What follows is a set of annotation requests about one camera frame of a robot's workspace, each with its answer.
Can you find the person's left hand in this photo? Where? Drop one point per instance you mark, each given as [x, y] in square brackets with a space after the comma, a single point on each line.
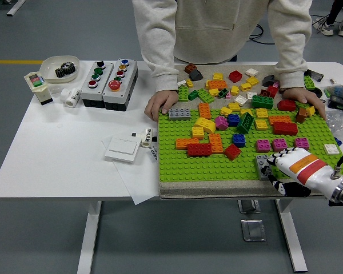
[300, 93]

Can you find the person's right hand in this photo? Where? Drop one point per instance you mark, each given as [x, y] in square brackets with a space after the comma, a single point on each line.
[163, 100]

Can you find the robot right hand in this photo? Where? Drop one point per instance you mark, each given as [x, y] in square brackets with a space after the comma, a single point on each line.
[303, 168]

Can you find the pink two-by-two brick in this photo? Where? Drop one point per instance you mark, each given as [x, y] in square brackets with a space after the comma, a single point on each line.
[263, 145]
[221, 122]
[302, 142]
[279, 144]

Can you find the grey two-by-four brick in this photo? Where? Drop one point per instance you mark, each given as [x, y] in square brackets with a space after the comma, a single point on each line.
[261, 161]
[179, 114]

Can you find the green studded baseplate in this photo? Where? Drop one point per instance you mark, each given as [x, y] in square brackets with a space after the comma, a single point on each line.
[188, 168]

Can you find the lime two-by-four brick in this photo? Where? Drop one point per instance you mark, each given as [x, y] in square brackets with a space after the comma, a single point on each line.
[183, 93]
[301, 104]
[205, 96]
[309, 82]

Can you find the red curved brick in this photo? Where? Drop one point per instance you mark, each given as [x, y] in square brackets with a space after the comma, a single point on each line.
[286, 105]

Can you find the small yellow brick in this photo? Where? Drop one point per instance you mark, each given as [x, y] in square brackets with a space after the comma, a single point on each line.
[310, 110]
[245, 86]
[214, 92]
[235, 90]
[226, 111]
[189, 83]
[245, 110]
[234, 106]

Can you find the brown-orange brick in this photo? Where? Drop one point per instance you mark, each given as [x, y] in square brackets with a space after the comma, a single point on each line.
[301, 115]

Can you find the small white plate brick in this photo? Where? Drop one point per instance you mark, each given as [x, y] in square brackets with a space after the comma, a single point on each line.
[181, 83]

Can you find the red two-by-two brick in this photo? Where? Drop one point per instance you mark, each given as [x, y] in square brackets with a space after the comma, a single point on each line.
[273, 91]
[235, 76]
[232, 152]

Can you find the orange two-by-four brick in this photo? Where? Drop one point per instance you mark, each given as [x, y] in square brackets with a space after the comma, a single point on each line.
[216, 141]
[205, 110]
[185, 143]
[217, 84]
[278, 118]

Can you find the dark grey slope brick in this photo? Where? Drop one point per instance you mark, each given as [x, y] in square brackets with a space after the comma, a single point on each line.
[196, 74]
[268, 81]

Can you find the white square plate brick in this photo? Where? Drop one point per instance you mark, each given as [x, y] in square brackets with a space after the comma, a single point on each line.
[331, 149]
[252, 72]
[240, 100]

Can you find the dark red brick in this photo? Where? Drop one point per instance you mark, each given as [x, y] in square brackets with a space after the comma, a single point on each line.
[264, 93]

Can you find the red two-by-four brick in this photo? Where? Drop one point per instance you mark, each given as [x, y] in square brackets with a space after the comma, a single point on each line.
[199, 149]
[286, 128]

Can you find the dark green two-by-four brick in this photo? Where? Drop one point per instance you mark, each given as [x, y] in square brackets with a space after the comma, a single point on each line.
[263, 102]

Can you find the brown two-by-two brick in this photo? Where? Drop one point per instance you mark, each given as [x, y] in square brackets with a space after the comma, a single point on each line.
[190, 68]

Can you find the yellow two-by-two brick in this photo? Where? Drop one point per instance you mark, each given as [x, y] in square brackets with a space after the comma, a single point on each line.
[252, 81]
[262, 113]
[198, 132]
[261, 124]
[218, 76]

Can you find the yellow curved brick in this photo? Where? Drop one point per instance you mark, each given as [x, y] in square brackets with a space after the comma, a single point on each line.
[205, 125]

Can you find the small dark green brick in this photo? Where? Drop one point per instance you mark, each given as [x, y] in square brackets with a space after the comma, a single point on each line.
[223, 92]

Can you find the blue two-by-two brick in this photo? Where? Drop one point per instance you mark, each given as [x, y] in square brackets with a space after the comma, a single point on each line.
[233, 120]
[239, 140]

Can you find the black round part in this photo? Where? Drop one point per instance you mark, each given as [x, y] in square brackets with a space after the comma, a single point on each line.
[318, 92]

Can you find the black rectangular device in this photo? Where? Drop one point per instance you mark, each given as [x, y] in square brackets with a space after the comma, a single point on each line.
[316, 75]

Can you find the small green plastic piece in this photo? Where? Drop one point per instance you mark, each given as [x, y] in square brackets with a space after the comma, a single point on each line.
[327, 92]

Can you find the small brass screw part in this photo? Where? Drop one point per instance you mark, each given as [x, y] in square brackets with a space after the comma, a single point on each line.
[331, 80]

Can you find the white labelled tube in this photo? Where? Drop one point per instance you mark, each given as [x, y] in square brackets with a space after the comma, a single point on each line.
[147, 137]

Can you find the grey emergency-stop control box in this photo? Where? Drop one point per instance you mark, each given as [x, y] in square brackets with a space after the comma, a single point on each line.
[125, 82]

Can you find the bag of blue parts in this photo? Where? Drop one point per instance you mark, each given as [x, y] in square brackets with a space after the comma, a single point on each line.
[341, 91]

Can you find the black box device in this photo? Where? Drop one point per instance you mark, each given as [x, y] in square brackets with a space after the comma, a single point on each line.
[341, 103]

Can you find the small blue-green piece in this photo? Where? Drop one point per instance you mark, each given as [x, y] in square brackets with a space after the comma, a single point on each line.
[338, 141]

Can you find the small black square chip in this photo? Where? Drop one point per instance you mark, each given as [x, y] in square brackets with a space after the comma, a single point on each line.
[133, 134]

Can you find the clear plastic bag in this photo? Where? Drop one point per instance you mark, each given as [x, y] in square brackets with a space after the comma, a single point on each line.
[340, 120]

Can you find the grey four-button control box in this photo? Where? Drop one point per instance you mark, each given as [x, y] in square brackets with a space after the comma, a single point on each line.
[98, 90]

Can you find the metal floor socket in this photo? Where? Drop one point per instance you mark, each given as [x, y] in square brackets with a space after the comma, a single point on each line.
[248, 206]

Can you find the white table leg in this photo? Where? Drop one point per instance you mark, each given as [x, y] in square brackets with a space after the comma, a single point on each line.
[88, 242]
[291, 237]

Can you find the person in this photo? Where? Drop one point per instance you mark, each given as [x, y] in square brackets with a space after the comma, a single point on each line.
[327, 28]

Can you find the metal floor box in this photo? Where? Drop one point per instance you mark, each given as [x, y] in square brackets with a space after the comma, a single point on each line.
[253, 229]

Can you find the white paper sheet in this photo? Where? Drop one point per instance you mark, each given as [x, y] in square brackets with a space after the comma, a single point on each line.
[137, 182]

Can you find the white pipe tee fitting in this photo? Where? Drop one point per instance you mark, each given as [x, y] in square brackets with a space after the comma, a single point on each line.
[71, 100]

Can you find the person's torso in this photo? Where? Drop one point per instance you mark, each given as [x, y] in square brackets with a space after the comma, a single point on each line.
[223, 28]

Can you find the dark metal gear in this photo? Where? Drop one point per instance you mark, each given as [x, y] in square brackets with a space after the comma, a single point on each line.
[61, 72]
[69, 67]

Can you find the white plastic bowl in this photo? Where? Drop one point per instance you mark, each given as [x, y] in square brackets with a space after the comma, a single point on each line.
[50, 67]

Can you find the white desk foot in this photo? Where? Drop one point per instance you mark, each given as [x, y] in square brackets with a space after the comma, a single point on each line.
[15, 8]

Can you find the white wall switch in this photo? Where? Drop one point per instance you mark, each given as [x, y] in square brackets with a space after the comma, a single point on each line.
[122, 149]

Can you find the beige red-green switch unit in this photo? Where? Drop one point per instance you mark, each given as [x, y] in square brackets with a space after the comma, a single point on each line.
[37, 82]

